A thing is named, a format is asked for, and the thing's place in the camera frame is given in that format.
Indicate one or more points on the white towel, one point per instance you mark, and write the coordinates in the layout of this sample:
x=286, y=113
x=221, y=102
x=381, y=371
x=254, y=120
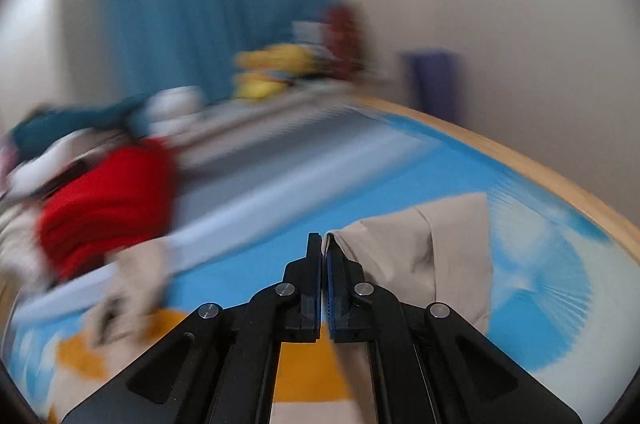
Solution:
x=20, y=244

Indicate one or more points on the purple bin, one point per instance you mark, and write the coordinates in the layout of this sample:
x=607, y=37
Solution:
x=432, y=84

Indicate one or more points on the beige and orange cloth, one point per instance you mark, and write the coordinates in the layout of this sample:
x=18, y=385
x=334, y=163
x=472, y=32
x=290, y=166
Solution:
x=450, y=254

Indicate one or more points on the red cloth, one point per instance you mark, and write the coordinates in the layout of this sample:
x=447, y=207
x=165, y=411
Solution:
x=110, y=209

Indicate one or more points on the teal cloth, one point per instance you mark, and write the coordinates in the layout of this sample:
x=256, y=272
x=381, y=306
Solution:
x=75, y=119

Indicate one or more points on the yellow plush toy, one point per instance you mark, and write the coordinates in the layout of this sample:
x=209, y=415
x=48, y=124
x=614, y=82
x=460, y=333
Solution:
x=270, y=69

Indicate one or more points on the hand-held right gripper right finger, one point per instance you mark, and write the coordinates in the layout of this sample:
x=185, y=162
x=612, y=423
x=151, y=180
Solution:
x=332, y=289

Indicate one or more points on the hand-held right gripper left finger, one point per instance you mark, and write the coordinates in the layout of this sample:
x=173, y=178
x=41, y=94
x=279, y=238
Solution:
x=312, y=289

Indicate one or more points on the dark red object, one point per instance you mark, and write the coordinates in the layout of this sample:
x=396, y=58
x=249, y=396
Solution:
x=344, y=39

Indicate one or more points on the small white cloth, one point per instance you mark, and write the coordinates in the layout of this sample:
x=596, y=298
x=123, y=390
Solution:
x=177, y=104

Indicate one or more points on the blue and white bed sheet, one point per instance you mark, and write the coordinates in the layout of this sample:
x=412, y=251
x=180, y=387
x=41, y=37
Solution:
x=380, y=174

